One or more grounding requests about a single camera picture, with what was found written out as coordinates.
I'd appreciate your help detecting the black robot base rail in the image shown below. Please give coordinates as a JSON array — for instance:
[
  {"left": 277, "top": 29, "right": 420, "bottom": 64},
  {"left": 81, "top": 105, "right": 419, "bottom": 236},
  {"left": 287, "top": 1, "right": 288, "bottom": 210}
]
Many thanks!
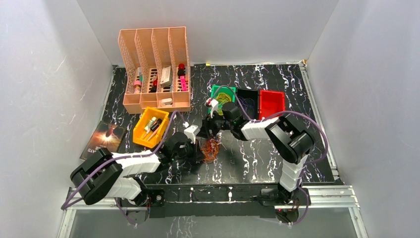
[{"left": 116, "top": 178, "right": 313, "bottom": 227}]

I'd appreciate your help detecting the yellow plastic bin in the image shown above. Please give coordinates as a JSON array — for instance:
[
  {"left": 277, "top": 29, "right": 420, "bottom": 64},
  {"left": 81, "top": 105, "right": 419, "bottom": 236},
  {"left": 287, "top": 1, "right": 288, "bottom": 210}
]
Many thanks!
[{"left": 132, "top": 107, "right": 169, "bottom": 148}]

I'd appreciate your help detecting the white box in organizer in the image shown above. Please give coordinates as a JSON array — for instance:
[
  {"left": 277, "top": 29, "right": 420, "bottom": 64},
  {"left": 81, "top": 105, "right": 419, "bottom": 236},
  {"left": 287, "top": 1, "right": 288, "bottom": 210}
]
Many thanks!
[{"left": 160, "top": 66, "right": 172, "bottom": 87}]

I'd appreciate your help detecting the white glue stick tube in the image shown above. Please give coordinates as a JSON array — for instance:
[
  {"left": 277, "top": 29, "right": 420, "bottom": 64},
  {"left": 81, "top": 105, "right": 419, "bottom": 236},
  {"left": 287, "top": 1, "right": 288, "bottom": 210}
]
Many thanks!
[{"left": 144, "top": 117, "right": 157, "bottom": 131}]

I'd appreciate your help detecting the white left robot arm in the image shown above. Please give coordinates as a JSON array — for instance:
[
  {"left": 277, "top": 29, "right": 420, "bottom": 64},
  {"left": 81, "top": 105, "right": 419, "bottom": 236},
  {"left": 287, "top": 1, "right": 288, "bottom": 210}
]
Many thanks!
[{"left": 70, "top": 132, "right": 205, "bottom": 206}]

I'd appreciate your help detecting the orange cable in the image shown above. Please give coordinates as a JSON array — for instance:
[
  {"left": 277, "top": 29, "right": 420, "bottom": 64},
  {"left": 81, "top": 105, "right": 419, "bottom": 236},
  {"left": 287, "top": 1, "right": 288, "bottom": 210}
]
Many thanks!
[{"left": 200, "top": 138, "right": 220, "bottom": 164}]

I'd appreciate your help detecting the yellow cable coil in bin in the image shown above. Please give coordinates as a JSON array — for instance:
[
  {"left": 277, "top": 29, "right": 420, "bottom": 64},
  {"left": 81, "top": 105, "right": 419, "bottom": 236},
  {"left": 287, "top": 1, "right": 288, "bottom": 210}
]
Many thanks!
[{"left": 214, "top": 93, "right": 233, "bottom": 109}]

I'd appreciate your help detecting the white stapler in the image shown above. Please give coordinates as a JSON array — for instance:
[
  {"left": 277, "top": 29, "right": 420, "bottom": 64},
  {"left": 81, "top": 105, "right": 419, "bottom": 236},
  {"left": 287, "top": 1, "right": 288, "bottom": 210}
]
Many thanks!
[{"left": 160, "top": 98, "right": 173, "bottom": 107}]

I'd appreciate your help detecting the red plastic bin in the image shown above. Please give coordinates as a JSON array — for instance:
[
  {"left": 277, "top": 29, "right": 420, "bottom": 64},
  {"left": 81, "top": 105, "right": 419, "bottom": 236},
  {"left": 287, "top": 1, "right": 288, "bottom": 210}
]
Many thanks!
[{"left": 259, "top": 90, "right": 286, "bottom": 119}]

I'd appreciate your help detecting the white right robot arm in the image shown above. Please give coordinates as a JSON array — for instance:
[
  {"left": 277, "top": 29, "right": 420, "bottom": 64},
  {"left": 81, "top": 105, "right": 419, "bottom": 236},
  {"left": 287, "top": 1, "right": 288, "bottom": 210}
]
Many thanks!
[{"left": 198, "top": 99, "right": 315, "bottom": 205}]

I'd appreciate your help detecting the pink highlighter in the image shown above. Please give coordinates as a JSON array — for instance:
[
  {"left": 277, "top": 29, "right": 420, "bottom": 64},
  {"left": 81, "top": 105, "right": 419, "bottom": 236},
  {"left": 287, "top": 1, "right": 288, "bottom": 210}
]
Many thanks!
[{"left": 180, "top": 75, "right": 188, "bottom": 91}]

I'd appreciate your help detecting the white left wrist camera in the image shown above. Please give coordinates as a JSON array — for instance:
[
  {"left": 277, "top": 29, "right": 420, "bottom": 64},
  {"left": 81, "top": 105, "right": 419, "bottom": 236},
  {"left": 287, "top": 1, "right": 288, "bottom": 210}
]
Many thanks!
[{"left": 183, "top": 122, "right": 200, "bottom": 144}]

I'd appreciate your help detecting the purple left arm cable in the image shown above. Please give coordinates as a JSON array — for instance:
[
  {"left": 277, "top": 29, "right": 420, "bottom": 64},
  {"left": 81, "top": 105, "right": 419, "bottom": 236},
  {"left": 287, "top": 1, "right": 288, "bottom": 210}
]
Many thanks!
[{"left": 60, "top": 111, "right": 191, "bottom": 211}]

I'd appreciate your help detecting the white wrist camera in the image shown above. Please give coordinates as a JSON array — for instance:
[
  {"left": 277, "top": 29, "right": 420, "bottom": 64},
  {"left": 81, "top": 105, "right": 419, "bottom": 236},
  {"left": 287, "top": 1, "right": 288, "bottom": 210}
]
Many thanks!
[
  {"left": 205, "top": 98, "right": 219, "bottom": 118},
  {"left": 183, "top": 122, "right": 200, "bottom": 144}
]

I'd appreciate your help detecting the green plastic bin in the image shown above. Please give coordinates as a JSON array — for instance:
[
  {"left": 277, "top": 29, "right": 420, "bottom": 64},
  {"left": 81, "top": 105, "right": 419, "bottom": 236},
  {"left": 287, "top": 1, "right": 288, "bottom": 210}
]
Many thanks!
[{"left": 210, "top": 85, "right": 237, "bottom": 115}]

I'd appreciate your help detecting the dark illustrated book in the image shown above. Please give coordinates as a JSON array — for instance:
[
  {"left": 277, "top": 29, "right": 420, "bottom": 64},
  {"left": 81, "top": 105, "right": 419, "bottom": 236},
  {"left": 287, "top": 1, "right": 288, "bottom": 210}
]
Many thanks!
[{"left": 80, "top": 121, "right": 126, "bottom": 161}]

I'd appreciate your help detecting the pink pen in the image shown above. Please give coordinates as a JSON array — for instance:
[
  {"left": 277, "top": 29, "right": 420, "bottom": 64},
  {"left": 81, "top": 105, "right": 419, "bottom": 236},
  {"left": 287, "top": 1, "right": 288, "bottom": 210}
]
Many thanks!
[{"left": 142, "top": 128, "right": 156, "bottom": 139}]

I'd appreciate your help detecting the red black stamp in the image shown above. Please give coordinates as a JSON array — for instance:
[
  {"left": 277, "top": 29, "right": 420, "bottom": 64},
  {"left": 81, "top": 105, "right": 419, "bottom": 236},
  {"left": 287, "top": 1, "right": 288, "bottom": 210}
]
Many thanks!
[{"left": 177, "top": 63, "right": 186, "bottom": 77}]

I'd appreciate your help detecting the peach desk file organizer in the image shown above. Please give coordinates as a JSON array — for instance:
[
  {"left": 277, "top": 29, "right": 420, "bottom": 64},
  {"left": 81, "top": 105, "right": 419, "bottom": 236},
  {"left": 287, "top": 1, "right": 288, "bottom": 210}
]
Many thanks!
[{"left": 118, "top": 26, "right": 192, "bottom": 114}]

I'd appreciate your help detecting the black cylinder marker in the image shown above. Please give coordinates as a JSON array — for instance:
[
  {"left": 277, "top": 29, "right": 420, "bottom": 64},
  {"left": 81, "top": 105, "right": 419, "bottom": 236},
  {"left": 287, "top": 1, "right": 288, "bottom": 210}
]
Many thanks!
[{"left": 151, "top": 119, "right": 162, "bottom": 130}]

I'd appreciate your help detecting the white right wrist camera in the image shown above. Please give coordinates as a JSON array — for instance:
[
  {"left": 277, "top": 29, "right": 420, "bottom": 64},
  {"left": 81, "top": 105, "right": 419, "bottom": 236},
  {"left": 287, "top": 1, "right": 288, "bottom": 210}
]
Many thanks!
[{"left": 205, "top": 98, "right": 219, "bottom": 118}]

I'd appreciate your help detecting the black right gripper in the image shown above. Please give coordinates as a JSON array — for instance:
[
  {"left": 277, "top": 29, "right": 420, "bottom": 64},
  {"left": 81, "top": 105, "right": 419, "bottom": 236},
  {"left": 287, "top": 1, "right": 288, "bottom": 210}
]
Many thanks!
[{"left": 198, "top": 109, "right": 233, "bottom": 140}]

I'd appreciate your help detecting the black plastic bin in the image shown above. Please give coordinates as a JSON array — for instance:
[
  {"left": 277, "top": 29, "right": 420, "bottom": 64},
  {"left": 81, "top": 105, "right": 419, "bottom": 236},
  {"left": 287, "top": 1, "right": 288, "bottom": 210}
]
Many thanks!
[{"left": 236, "top": 88, "right": 260, "bottom": 119}]

